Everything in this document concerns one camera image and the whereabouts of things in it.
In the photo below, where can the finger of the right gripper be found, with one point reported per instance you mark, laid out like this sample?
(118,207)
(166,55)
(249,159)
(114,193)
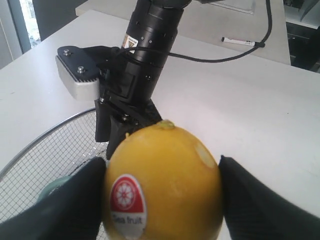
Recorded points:
(110,127)

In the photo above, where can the metal wire mesh basket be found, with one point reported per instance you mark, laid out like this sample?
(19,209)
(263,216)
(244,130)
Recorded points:
(61,151)

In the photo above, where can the teal handled peeler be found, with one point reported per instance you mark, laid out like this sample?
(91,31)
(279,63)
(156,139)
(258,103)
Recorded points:
(51,187)

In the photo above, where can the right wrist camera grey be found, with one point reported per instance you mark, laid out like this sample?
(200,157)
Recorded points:
(78,72)

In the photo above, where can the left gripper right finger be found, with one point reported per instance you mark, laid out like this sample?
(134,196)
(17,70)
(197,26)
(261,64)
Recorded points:
(252,211)

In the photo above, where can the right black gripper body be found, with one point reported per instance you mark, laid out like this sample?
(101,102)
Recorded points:
(126,88)

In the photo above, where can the yellow lemon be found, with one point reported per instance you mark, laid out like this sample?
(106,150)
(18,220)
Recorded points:
(162,183)

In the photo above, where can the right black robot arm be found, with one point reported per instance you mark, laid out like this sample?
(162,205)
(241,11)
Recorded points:
(150,35)

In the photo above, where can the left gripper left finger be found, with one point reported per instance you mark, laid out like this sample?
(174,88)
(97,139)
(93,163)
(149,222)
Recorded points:
(72,212)

